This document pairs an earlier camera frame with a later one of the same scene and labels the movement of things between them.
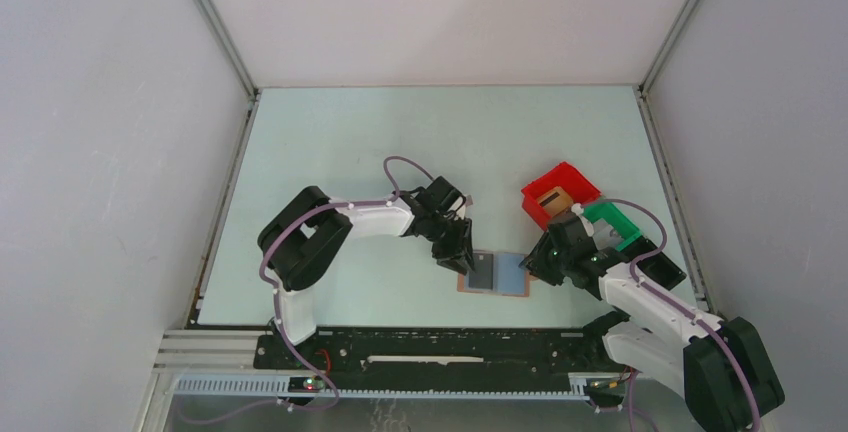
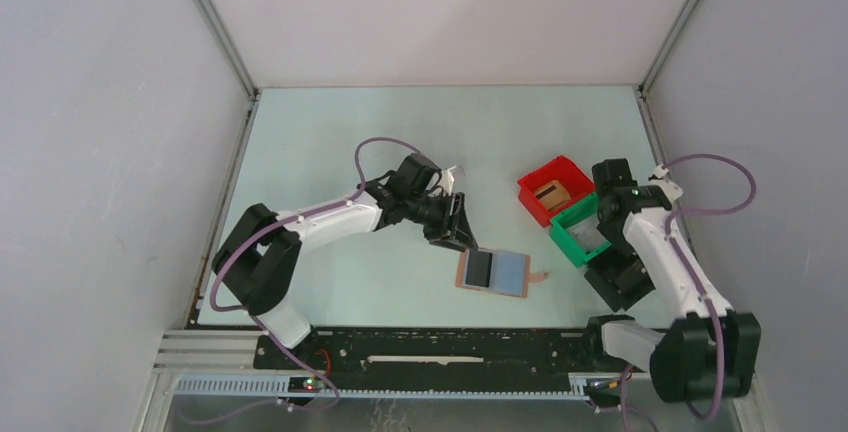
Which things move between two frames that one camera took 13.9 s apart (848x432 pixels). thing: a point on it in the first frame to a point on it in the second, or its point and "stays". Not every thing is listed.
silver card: (483, 276) stays
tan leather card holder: (497, 273) stays
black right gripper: (537, 260) to (618, 241)
